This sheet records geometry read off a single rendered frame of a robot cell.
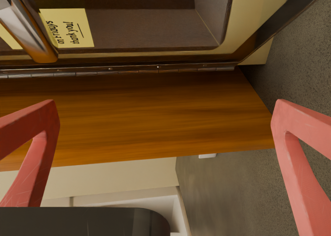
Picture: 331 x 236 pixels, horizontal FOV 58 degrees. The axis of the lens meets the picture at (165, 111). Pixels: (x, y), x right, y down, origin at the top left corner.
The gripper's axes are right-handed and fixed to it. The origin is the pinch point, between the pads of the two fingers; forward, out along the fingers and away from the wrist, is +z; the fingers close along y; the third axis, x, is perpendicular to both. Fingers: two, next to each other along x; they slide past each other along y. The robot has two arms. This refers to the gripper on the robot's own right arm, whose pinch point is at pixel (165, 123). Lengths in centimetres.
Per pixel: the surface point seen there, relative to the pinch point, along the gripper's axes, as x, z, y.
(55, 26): 1.1, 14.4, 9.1
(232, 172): 35.8, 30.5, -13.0
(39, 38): -1.7, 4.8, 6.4
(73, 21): 0.6, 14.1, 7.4
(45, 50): -0.6, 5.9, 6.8
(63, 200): 91, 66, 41
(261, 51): 9.8, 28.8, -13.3
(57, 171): 75, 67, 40
